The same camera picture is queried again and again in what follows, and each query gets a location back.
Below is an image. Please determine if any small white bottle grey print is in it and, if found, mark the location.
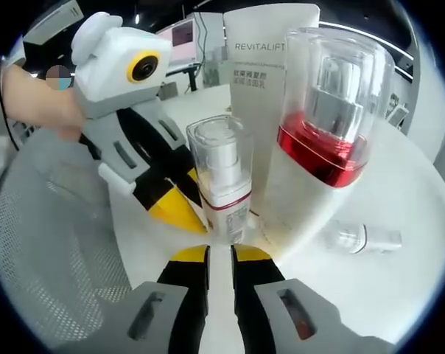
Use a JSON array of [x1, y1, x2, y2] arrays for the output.
[[324, 219, 403, 256]]

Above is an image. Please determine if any small white bottle red label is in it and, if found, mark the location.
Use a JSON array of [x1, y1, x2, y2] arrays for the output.
[[185, 115, 256, 245]]

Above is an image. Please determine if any grey mesh chair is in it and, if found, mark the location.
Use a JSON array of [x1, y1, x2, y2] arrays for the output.
[[0, 147, 142, 333]]

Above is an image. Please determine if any person's left hand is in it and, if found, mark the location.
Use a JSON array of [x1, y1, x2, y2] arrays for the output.
[[55, 91, 89, 143]]

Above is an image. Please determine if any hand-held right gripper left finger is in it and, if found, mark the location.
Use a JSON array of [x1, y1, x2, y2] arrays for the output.
[[56, 245, 212, 354]]

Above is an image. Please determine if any pink screen monitor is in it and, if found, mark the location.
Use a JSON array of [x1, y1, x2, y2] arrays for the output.
[[169, 20, 198, 64]]

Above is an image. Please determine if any black standing desk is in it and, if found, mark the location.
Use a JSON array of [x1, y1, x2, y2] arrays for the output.
[[167, 60, 205, 92]]

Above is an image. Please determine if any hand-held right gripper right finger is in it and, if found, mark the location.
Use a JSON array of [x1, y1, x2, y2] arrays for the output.
[[229, 245, 389, 354]]

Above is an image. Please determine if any white skincare tube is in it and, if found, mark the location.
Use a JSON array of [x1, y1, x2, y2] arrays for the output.
[[222, 2, 321, 229]]

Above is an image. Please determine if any large white bottle red ring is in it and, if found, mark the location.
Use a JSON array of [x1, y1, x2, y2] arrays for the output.
[[259, 27, 397, 261]]

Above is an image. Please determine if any black cable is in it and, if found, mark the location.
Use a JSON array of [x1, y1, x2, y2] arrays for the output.
[[0, 62, 23, 152]]

